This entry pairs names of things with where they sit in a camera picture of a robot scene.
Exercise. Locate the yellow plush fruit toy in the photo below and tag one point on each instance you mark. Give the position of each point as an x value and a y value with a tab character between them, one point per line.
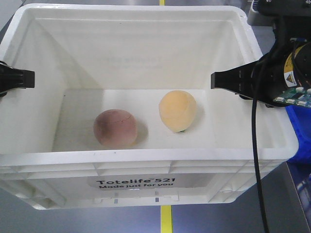
177	110

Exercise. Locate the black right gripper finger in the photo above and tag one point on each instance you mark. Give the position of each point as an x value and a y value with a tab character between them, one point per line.
239	80

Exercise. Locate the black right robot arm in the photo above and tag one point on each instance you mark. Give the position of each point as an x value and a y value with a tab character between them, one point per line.
298	66

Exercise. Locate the white plastic tote box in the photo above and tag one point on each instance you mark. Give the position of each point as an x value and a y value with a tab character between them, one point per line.
91	58

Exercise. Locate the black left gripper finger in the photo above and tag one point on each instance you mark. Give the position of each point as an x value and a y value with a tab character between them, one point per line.
13	78

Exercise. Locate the pink plush fruit toy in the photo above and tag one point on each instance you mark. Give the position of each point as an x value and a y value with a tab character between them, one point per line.
115	128

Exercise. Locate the yellow floor tape line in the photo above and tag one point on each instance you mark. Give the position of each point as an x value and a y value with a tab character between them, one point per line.
166	219

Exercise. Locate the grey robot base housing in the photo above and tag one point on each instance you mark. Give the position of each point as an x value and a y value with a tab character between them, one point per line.
289	18

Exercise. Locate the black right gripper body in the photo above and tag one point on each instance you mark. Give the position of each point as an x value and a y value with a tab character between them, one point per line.
264	78

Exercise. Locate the green circuit board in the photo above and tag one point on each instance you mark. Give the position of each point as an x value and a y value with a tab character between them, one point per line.
298	96

